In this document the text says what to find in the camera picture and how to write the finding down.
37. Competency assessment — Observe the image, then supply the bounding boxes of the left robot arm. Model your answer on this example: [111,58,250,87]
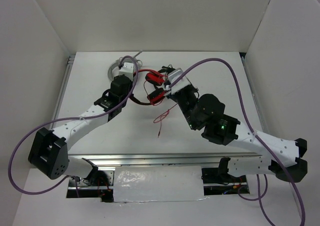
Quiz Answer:
[28,75,133,186]

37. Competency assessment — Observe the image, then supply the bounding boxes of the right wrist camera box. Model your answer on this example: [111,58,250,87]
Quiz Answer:
[163,68,191,95]

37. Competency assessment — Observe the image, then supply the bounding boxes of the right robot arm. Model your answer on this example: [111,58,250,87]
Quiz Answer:
[168,84,308,183]

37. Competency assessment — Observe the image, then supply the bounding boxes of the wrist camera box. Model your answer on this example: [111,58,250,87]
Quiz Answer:
[118,62,135,81]
[163,68,191,95]

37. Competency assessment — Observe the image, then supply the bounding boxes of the aluminium rail frame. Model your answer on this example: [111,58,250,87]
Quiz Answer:
[52,51,276,199]

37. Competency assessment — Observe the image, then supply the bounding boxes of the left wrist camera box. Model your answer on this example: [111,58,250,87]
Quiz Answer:
[118,62,135,81]

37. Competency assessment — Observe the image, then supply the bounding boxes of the red and black headphones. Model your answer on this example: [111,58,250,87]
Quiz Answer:
[129,69,171,107]

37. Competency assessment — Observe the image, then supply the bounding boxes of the white cover plate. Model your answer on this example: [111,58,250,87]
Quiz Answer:
[113,166,205,203]

